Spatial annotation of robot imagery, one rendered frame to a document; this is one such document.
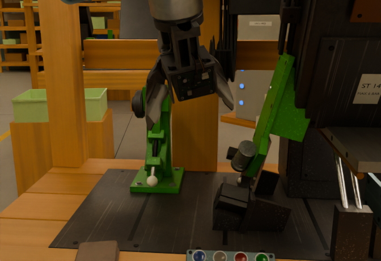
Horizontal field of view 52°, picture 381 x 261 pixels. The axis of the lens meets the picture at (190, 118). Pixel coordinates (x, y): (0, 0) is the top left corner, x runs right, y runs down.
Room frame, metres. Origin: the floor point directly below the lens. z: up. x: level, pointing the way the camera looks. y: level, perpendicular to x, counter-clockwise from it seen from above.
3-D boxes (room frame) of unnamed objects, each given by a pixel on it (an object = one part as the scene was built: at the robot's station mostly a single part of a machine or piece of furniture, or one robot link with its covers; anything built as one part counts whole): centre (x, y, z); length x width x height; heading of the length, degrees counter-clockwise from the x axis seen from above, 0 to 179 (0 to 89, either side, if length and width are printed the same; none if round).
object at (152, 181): (0.92, 0.09, 0.96); 0.06 x 0.03 x 0.06; 175
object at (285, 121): (0.80, -0.20, 1.17); 0.13 x 0.12 x 0.20; 85
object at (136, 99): (1.01, 0.14, 1.12); 0.07 x 0.03 x 0.08; 175
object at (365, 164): (0.75, -0.35, 1.11); 0.39 x 0.16 x 0.03; 175
